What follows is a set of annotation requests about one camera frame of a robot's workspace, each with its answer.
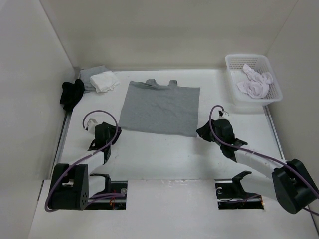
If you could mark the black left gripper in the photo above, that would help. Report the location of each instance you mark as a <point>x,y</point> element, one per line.
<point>113,130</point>

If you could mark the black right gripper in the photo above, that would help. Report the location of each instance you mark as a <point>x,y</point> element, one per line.
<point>203,131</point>

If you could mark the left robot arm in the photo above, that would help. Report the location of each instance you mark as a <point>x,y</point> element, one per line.
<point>74,186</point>

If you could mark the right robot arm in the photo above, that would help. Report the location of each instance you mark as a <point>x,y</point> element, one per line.
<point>287,182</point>

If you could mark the folded white tank top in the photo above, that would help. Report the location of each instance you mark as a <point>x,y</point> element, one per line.
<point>104,82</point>

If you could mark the black tank top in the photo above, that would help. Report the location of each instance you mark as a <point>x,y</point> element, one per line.
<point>72,94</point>

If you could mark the folded light grey tank top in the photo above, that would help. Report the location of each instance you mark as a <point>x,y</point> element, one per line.
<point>85,75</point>

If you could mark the pale pink tank top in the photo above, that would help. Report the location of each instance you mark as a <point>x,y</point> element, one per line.
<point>256,85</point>

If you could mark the white plastic basket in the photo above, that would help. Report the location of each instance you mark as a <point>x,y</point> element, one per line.
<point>260,64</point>

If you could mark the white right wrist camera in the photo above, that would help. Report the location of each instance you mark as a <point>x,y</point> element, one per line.
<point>223,114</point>

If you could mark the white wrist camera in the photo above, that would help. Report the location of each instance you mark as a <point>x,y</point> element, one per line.
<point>91,125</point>
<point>223,114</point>

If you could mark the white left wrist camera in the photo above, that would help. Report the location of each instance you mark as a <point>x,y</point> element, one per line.
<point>91,125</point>

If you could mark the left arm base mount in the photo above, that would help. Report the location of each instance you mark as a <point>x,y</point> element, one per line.
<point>114,198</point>

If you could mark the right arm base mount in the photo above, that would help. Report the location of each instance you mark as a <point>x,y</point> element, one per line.
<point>230,196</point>

